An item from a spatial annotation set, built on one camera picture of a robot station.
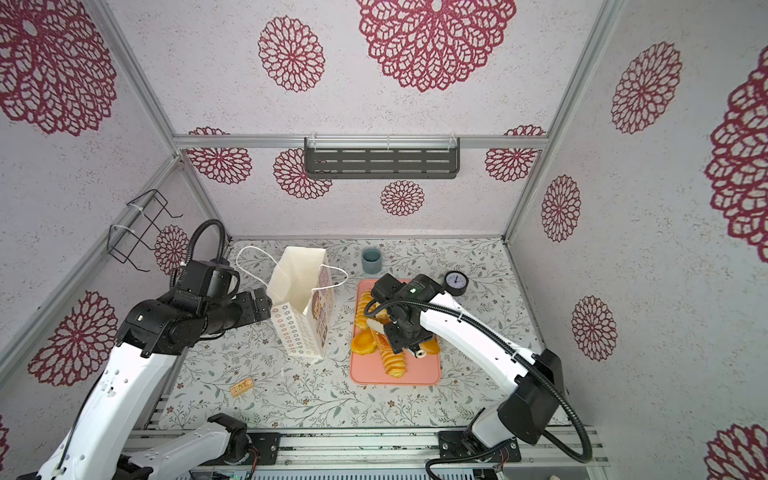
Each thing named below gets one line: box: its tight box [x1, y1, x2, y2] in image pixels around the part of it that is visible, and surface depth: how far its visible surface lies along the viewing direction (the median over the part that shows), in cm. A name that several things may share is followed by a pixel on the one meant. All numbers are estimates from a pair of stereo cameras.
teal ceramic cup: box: [361, 248, 383, 274], surface depth 109 cm
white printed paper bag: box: [267, 247, 335, 364], surface depth 81 cm
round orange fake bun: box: [351, 328, 376, 355], surface depth 89 cm
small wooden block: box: [230, 377, 254, 397], surface depth 85 cm
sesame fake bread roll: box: [355, 289, 373, 330], surface depth 100 cm
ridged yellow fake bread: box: [375, 333, 407, 378], surface depth 87 cm
